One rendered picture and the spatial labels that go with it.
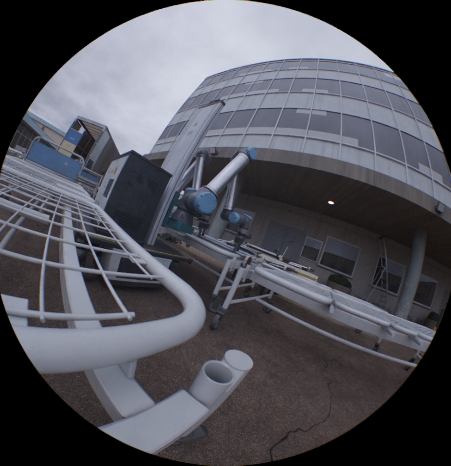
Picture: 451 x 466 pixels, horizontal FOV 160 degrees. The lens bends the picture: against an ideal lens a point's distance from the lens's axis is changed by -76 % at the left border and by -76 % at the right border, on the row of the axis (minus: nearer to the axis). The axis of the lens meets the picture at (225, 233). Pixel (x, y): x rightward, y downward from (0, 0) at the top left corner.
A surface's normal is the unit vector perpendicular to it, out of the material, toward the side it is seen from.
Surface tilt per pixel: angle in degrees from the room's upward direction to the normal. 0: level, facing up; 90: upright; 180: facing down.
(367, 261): 90
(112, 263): 90
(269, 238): 90
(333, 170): 90
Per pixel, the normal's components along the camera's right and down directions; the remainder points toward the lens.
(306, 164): -0.48, -0.23
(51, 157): 0.80, 0.31
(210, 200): 0.56, 0.29
